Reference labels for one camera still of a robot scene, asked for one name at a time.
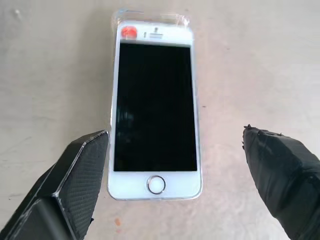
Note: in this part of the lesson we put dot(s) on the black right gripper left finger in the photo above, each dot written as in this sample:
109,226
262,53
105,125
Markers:
75,180

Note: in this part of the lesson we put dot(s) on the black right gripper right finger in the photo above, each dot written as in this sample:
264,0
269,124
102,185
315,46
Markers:
282,175

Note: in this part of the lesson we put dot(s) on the white smartphone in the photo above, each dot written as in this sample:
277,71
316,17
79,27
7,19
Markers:
155,110

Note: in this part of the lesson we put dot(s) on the clear plastic phone case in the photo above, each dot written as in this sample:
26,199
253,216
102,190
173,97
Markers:
183,21

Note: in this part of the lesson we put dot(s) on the round red sticker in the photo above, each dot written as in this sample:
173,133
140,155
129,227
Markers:
129,32

